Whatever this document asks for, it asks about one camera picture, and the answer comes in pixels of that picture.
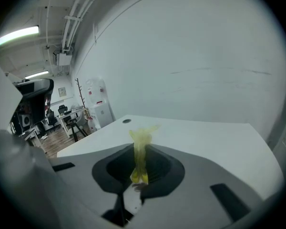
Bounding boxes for yellow cloth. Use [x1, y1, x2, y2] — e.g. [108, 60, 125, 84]
[129, 125, 162, 185]

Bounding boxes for white ceiling pipes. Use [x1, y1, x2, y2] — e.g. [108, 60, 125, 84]
[61, 0, 109, 52]

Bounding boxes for white jug with red label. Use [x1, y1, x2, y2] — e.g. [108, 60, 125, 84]
[86, 117, 97, 133]

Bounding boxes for long ceiling tube light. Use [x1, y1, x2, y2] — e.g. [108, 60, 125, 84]
[0, 25, 40, 47]

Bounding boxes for white office desk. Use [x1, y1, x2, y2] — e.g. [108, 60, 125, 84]
[56, 108, 86, 138]

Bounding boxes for wooden coat rack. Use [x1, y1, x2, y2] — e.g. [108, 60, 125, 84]
[74, 78, 87, 109]

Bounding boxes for white water dispenser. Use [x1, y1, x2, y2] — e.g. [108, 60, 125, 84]
[85, 78, 115, 129]

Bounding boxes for short ceiling tube light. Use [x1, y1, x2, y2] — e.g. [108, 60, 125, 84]
[24, 71, 50, 79]

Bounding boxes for black wooden stool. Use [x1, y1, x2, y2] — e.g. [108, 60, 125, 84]
[66, 117, 88, 143]

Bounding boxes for white wall junction box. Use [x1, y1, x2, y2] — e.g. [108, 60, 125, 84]
[58, 52, 73, 67]

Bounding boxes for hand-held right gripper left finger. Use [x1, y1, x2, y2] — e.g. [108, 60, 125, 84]
[49, 143, 136, 227]

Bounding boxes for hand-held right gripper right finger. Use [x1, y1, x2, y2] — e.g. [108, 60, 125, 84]
[123, 144, 285, 229]

